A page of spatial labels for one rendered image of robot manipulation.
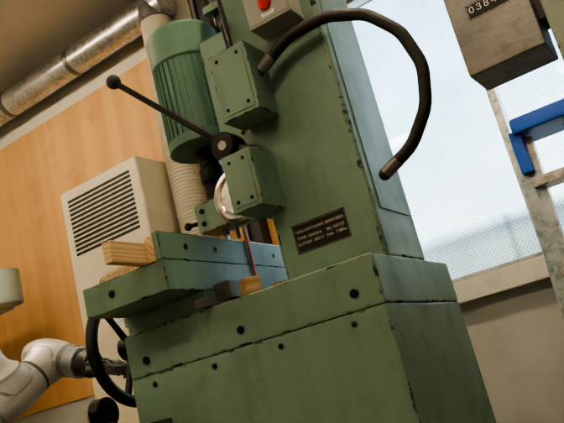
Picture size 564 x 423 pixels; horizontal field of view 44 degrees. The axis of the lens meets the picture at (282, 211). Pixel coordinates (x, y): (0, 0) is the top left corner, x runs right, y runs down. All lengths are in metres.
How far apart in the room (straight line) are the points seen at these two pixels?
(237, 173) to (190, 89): 0.34
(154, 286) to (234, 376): 0.22
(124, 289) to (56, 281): 2.63
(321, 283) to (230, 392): 0.28
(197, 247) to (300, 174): 0.25
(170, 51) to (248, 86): 0.34
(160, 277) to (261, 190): 0.25
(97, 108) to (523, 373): 2.49
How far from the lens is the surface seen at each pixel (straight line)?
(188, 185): 3.18
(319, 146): 1.40
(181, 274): 1.36
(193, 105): 1.64
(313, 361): 1.26
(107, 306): 1.41
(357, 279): 1.22
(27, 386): 2.02
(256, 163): 1.38
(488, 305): 2.68
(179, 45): 1.71
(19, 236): 4.27
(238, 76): 1.44
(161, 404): 1.45
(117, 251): 1.30
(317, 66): 1.45
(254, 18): 1.48
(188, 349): 1.40
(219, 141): 1.46
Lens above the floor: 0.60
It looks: 15 degrees up
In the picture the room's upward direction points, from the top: 14 degrees counter-clockwise
